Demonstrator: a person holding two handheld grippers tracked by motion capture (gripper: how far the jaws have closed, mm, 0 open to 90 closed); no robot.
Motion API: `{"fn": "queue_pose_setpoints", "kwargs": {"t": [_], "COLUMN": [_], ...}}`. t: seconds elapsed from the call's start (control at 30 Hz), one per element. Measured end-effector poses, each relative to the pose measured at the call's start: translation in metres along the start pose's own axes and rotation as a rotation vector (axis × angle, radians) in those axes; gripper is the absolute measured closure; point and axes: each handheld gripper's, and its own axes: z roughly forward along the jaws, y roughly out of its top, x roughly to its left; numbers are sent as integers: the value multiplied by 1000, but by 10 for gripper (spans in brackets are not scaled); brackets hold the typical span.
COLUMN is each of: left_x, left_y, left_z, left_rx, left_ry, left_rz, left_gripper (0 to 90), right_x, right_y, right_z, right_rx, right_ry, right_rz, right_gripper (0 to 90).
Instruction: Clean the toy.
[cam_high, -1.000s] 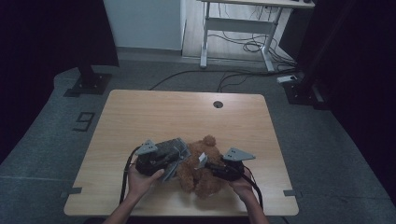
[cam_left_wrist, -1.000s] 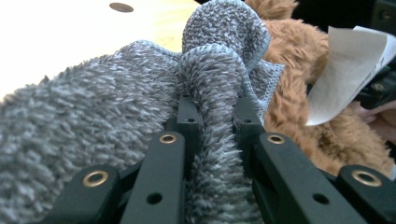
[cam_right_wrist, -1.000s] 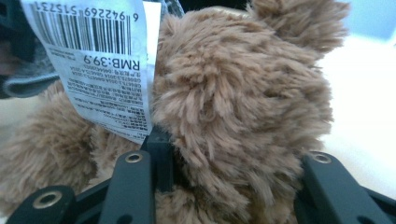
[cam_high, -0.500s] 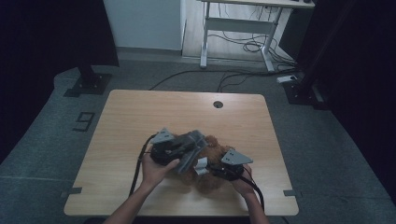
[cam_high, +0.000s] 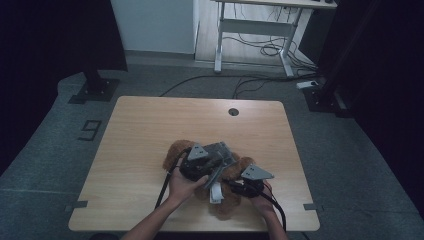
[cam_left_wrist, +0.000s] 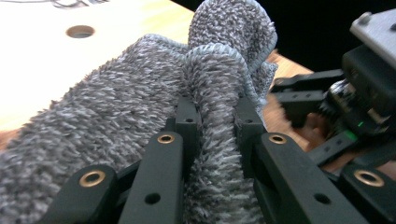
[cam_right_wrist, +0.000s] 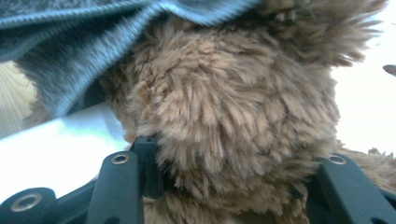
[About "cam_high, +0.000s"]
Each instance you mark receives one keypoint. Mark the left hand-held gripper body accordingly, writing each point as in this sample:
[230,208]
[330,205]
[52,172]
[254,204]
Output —
[196,168]

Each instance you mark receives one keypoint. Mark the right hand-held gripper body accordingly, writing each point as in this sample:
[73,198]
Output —
[250,188]

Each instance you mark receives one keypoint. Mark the brown teddy bear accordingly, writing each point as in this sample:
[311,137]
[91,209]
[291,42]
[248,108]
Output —
[175,151]

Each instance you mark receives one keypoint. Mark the person's right hand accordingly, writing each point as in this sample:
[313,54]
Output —
[266,203]

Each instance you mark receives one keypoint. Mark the person's left hand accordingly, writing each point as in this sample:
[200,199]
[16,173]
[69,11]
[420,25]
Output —
[183,190]

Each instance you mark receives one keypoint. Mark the grey tape strip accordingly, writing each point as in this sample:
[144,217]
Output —
[80,204]
[311,206]

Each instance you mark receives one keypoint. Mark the black stand with wide base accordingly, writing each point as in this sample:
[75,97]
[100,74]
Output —
[320,100]

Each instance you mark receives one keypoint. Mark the white power strip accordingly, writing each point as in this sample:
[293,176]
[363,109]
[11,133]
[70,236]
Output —
[306,84]

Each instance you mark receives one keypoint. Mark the black stand with square base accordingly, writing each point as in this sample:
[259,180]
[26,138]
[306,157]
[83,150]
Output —
[96,90]

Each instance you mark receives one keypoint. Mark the dark curtain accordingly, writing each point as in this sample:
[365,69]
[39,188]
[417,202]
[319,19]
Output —
[50,50]
[393,83]

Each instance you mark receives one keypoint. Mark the white desk frame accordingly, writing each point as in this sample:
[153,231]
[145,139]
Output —
[253,26]

